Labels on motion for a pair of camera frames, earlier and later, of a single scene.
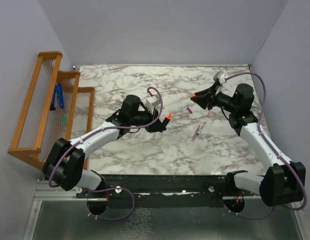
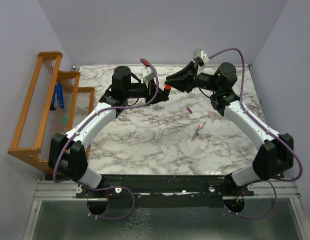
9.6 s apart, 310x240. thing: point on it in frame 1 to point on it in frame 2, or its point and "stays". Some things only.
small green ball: (64, 120) stays
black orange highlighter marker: (169, 116) to (167, 88)
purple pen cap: (189, 110) stays
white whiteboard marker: (202, 126) stays
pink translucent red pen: (196, 133) stays
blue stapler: (58, 97) stays
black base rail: (162, 190) stays
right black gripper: (203, 98) to (184, 80)
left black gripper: (157, 126) to (161, 95)
